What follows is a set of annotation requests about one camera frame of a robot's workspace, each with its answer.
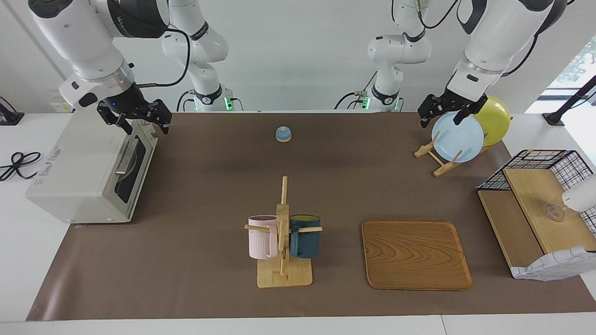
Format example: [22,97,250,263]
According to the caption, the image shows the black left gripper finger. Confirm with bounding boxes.
[453,99,488,126]
[418,94,444,128]

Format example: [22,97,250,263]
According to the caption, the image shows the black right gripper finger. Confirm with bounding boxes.
[97,108,134,136]
[150,99,173,135]

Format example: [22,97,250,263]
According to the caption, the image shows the oven door with glass window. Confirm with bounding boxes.
[105,135,156,223]

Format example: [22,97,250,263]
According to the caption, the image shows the white toaster oven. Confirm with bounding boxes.
[26,109,159,225]

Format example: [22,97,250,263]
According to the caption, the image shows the light blue plate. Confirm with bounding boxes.
[431,112,485,163]

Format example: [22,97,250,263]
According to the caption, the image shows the yellow plate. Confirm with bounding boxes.
[470,95,511,147]

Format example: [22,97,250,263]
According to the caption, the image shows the wooden plate rack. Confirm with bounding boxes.
[414,140,494,177]

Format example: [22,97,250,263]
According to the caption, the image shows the black stand base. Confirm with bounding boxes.
[0,95,25,126]

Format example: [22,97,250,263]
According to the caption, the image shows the small clear glass item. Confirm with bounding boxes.
[545,202,566,222]

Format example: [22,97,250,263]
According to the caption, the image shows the white rounded device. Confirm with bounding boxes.
[562,174,596,213]

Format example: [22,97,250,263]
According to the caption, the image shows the wooden serving tray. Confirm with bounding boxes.
[362,219,473,291]

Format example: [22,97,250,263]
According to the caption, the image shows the brown table mat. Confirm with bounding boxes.
[26,112,596,322]

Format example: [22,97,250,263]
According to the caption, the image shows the pink mug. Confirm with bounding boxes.
[248,215,279,260]

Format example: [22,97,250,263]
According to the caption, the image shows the white checked cloth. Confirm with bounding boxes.
[510,246,596,281]

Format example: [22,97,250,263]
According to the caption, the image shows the dark blue mug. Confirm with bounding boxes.
[290,214,321,259]

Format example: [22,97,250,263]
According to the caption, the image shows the wooden mug rack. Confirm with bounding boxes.
[244,176,323,289]

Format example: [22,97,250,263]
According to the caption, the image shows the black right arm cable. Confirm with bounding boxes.
[135,28,192,89]

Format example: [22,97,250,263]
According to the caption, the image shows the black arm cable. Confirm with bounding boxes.
[135,28,192,89]
[501,33,541,77]

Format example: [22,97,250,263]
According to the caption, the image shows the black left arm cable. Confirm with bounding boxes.
[501,33,541,77]

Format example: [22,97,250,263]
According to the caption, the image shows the black coiled cable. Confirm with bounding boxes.
[0,151,42,182]

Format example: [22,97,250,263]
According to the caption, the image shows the black wire wooden shelf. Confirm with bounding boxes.
[476,149,596,280]

